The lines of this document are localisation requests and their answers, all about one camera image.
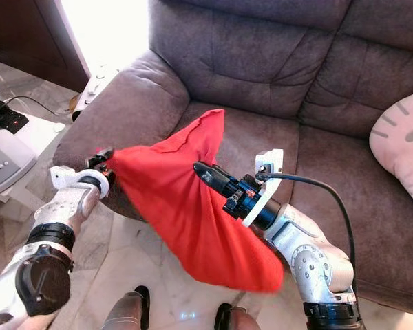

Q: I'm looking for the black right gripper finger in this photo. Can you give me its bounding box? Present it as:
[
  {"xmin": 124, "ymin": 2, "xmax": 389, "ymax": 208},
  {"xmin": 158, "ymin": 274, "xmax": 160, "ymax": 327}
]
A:
[{"xmin": 193, "ymin": 162, "xmax": 235, "ymax": 197}]

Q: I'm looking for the red pillow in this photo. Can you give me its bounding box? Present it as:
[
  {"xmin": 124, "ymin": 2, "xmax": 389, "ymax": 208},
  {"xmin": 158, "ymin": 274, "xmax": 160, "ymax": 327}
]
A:
[{"xmin": 109, "ymin": 109, "xmax": 284, "ymax": 294}]

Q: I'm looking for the white and black floor appliance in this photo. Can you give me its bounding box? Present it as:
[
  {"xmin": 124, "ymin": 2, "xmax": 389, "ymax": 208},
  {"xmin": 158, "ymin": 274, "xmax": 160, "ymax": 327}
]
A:
[{"xmin": 72, "ymin": 65, "xmax": 121, "ymax": 123}]

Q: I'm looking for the grey-brown fabric sofa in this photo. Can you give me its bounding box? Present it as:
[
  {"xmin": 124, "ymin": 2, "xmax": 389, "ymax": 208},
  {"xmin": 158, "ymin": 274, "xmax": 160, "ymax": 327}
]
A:
[{"xmin": 52, "ymin": 0, "xmax": 413, "ymax": 318}]

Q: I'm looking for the small brown round object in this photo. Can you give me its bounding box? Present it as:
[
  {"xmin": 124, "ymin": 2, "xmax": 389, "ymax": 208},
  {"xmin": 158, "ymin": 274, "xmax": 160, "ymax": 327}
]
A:
[{"xmin": 69, "ymin": 95, "xmax": 80, "ymax": 121}]

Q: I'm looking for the white side table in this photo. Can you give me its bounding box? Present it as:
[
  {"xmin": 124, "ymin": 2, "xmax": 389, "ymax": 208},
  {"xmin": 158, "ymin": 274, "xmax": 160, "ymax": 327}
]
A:
[{"xmin": 0, "ymin": 113, "xmax": 68, "ymax": 207}]

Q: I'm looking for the black power strip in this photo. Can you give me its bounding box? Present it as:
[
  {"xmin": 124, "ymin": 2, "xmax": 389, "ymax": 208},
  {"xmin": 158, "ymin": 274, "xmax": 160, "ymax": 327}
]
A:
[{"xmin": 0, "ymin": 101, "xmax": 30, "ymax": 135}]

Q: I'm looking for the robot right leg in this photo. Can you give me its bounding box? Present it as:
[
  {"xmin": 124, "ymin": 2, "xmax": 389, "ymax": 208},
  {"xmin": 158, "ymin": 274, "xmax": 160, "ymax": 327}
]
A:
[{"xmin": 215, "ymin": 302, "xmax": 262, "ymax": 330}]

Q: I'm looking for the robot leg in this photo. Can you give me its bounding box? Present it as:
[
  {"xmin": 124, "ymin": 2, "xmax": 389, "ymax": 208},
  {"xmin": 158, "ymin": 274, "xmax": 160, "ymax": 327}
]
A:
[
  {"xmin": 215, "ymin": 302, "xmax": 262, "ymax": 330},
  {"xmin": 102, "ymin": 285, "xmax": 152, "ymax": 330}
]

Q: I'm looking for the dark brown wooden cabinet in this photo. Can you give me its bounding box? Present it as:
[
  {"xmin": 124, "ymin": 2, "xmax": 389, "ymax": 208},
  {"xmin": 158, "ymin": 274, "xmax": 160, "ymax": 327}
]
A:
[{"xmin": 0, "ymin": 0, "xmax": 90, "ymax": 94}]

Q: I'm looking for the robot left leg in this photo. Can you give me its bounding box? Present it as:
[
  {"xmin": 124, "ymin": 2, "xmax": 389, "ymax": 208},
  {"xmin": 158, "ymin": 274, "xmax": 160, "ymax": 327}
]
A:
[{"xmin": 102, "ymin": 285, "xmax": 152, "ymax": 330}]

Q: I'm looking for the white cat face cushion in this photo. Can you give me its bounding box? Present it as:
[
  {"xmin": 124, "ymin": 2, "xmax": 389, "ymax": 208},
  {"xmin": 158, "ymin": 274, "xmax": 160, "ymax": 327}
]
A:
[{"xmin": 368, "ymin": 87, "xmax": 413, "ymax": 212}]

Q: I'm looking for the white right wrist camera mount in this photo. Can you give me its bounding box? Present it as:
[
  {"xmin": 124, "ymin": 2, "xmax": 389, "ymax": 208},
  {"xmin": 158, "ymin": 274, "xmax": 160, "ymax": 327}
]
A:
[{"xmin": 241, "ymin": 148, "xmax": 284, "ymax": 229}]

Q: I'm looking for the thin black floor cable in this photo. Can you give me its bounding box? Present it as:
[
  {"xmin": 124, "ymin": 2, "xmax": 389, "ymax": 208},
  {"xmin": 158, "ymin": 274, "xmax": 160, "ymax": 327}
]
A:
[{"xmin": 3, "ymin": 95, "xmax": 73, "ymax": 116}]

